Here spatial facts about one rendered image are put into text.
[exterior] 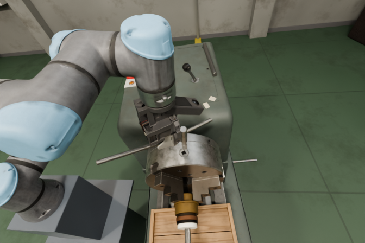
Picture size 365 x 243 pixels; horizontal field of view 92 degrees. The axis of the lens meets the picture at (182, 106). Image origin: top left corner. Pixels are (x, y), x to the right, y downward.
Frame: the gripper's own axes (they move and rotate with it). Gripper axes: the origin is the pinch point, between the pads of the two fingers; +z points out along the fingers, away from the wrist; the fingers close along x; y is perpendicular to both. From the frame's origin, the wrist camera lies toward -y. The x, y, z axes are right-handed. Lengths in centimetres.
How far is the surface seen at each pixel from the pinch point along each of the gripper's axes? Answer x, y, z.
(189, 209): 14.1, 2.1, 22.4
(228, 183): 4, -34, 78
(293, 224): 46, -77, 126
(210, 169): 8.0, -9.7, 15.6
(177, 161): 1.9, -0.1, 10.9
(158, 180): 2.3, 8.0, 16.6
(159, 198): -2, 10, 50
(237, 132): -46, -97, 128
